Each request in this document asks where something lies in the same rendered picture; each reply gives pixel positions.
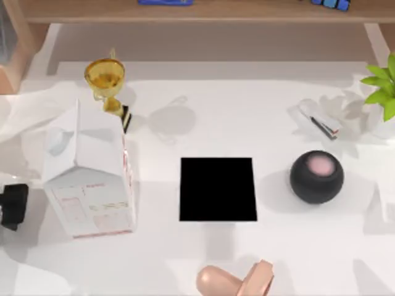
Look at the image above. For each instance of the wooden shelf unit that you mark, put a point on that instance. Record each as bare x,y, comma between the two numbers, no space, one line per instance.
197,13

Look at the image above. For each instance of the white milk carton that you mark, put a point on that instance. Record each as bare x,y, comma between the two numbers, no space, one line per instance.
89,172

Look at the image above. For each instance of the black round speaker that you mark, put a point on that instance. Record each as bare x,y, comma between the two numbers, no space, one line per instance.
316,179

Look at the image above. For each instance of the white stapler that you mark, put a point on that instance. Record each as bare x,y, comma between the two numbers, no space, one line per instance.
322,121

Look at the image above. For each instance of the blue book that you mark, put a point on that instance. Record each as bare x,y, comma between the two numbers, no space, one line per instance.
165,2

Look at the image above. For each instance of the green plant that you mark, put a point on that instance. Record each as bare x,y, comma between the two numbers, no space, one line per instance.
381,87

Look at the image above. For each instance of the blue toy blocks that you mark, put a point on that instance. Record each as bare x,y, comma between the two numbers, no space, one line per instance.
331,3

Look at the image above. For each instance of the gold trophy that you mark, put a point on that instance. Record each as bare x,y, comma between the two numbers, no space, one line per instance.
106,78

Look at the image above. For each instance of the flat black square mat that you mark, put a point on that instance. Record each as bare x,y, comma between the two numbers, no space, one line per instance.
217,189

